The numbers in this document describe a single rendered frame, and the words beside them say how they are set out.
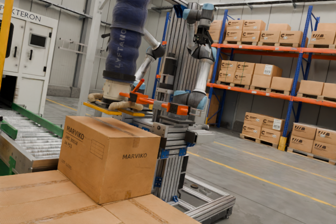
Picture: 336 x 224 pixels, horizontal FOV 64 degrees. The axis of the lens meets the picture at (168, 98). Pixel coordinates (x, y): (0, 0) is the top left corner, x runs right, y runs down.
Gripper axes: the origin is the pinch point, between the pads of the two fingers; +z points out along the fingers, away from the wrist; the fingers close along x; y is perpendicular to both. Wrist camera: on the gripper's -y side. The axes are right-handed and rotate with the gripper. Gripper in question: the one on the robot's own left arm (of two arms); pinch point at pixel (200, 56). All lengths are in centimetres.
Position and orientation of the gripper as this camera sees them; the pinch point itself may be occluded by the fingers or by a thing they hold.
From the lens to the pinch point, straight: 188.0
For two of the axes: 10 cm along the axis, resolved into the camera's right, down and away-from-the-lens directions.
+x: 7.5, 1.7, -6.4
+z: -1.8, 9.8, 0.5
